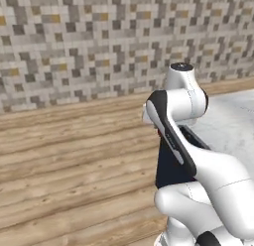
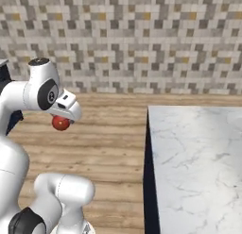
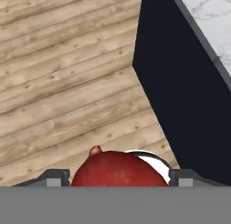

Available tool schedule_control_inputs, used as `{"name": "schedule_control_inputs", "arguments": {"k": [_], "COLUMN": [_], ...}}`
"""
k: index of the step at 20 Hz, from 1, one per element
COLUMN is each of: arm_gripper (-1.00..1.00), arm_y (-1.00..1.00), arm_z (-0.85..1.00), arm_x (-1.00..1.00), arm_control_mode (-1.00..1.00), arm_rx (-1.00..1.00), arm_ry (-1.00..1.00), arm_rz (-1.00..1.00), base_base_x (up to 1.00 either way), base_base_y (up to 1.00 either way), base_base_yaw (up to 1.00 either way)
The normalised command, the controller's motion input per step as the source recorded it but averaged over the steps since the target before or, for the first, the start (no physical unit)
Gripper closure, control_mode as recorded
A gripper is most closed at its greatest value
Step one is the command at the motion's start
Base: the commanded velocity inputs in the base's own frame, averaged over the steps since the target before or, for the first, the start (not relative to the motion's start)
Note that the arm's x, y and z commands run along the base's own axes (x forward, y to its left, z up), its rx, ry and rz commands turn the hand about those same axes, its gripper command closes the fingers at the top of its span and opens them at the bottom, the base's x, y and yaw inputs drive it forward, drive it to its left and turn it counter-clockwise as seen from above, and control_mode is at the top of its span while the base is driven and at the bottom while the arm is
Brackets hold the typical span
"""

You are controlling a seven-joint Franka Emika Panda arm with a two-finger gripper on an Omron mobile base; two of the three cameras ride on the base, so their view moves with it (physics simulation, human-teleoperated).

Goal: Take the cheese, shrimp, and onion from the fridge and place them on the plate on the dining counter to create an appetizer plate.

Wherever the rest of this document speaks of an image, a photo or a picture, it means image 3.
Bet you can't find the red onion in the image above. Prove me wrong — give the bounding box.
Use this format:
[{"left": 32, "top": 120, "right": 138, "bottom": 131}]
[{"left": 70, "top": 145, "right": 170, "bottom": 188}]

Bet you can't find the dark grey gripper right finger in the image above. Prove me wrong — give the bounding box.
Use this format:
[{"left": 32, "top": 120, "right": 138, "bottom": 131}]
[{"left": 168, "top": 168, "right": 226, "bottom": 188}]

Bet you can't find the white and black round object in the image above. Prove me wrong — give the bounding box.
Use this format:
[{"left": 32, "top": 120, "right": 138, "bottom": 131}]
[{"left": 125, "top": 149, "right": 173, "bottom": 184}]

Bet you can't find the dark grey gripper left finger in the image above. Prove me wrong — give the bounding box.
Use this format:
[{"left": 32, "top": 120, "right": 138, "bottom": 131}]
[{"left": 13, "top": 168, "right": 71, "bottom": 188}]

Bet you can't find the dark navy counter cabinet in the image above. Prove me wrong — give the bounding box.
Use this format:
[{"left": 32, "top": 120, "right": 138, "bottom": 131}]
[{"left": 132, "top": 0, "right": 231, "bottom": 187}]

